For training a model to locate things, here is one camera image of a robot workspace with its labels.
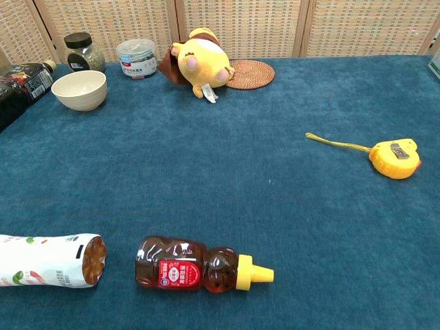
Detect green box in clear case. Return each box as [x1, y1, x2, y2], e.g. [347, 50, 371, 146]
[427, 51, 440, 82]

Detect blue table cloth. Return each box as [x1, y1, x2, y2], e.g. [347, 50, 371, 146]
[0, 54, 440, 330]

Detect cream bowl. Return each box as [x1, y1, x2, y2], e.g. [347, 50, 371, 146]
[50, 70, 108, 112]

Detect round woven rattan coaster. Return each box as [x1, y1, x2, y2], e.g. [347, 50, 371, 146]
[225, 58, 276, 91]

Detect woven folding screen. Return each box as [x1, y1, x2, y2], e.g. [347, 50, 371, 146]
[0, 0, 440, 66]

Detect white-sleeved tea drink bottle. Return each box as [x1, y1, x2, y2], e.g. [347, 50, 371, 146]
[0, 233, 108, 289]

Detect yellow tape measure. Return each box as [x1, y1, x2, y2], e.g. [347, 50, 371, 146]
[305, 132, 421, 181]

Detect yellow plush toy brown cape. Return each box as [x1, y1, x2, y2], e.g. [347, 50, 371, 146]
[157, 27, 236, 104]

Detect dark tea bottle black label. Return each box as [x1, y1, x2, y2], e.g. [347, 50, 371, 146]
[0, 60, 57, 133]

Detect glass jar black lid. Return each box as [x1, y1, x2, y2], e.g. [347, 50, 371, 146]
[63, 32, 106, 73]

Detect clear round plastic container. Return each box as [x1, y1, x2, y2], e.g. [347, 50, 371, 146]
[115, 38, 158, 80]

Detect bear-shaped honey bottle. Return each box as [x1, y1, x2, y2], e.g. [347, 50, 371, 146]
[135, 235, 275, 295]

